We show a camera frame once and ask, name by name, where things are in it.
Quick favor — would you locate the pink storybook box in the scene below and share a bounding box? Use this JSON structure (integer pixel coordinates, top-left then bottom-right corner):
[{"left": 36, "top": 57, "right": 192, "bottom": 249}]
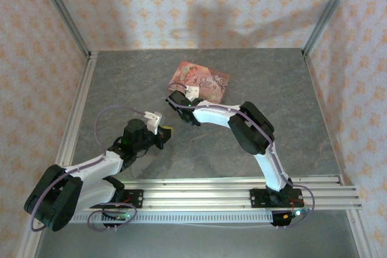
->
[{"left": 167, "top": 60, "right": 232, "bottom": 105}]

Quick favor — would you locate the small green-lit circuit board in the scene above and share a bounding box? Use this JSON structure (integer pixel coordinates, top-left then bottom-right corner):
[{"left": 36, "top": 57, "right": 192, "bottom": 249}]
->
[
  {"left": 281, "top": 207, "right": 311, "bottom": 220},
  {"left": 104, "top": 211, "right": 134, "bottom": 221}
]

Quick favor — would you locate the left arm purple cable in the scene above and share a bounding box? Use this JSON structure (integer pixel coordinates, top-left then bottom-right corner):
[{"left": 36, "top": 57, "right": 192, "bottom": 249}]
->
[{"left": 28, "top": 105, "right": 148, "bottom": 232}]

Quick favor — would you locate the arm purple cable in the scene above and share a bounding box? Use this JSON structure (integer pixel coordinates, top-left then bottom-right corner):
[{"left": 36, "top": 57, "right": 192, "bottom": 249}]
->
[
  {"left": 28, "top": 105, "right": 148, "bottom": 232},
  {"left": 167, "top": 82, "right": 317, "bottom": 229}
]

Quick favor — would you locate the aluminium table edge rail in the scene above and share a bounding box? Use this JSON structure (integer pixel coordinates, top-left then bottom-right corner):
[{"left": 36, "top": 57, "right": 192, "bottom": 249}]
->
[
  {"left": 302, "top": 48, "right": 379, "bottom": 258},
  {"left": 18, "top": 51, "right": 99, "bottom": 258}
]

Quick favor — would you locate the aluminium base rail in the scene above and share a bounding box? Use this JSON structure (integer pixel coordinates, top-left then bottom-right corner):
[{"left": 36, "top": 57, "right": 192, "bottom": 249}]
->
[{"left": 71, "top": 175, "right": 362, "bottom": 211}]

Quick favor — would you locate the perforated grey cable tray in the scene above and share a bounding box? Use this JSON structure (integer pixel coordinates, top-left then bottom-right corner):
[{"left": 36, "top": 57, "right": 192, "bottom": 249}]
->
[{"left": 71, "top": 210, "right": 275, "bottom": 225}]

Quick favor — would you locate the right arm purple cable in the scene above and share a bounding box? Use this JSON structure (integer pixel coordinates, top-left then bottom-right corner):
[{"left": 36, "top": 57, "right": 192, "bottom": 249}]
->
[{"left": 167, "top": 82, "right": 317, "bottom": 229}]

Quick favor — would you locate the aluminium frame post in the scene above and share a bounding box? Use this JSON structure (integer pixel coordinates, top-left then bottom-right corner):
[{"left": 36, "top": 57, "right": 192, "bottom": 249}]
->
[
  {"left": 33, "top": 0, "right": 91, "bottom": 59},
  {"left": 302, "top": 0, "right": 359, "bottom": 56}
]

